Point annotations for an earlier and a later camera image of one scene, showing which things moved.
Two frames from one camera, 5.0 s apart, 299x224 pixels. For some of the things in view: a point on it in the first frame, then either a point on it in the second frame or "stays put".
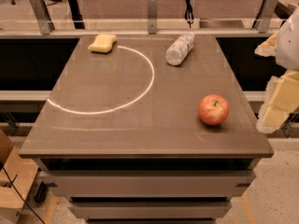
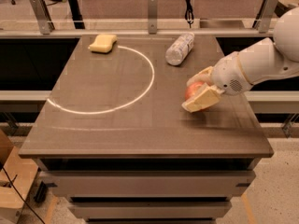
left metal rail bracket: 42,14 stays put
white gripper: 289,49 to 229,74
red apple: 213,109 to 192,89
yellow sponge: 104,44 stays put
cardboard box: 17,175 stays put
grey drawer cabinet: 121,134 stays put
